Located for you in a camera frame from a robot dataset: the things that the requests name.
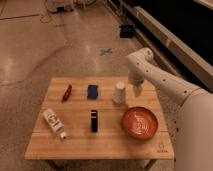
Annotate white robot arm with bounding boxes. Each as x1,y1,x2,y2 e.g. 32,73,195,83
125,47,213,171

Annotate white ceramic cup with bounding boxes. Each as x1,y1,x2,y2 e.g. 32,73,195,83
113,82,126,104

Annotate blue eraser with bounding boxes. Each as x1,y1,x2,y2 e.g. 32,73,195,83
87,85,98,99

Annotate orange patterned bowl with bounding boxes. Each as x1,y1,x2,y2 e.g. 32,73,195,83
122,106,158,140

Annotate black rectangular device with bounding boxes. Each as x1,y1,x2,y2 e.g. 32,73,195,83
91,110,98,132

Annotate black box on floor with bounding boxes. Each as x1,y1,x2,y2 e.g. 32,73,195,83
120,25,134,38

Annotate wooden folding table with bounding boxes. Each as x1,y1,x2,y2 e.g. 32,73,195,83
25,77,174,161

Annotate red pocket knife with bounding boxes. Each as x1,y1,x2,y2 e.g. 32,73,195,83
62,84,72,102

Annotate white tube with label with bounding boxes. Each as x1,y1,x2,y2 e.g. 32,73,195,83
43,109,67,139

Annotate grey floor equipment base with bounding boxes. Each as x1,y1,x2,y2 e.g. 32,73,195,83
45,0,74,13

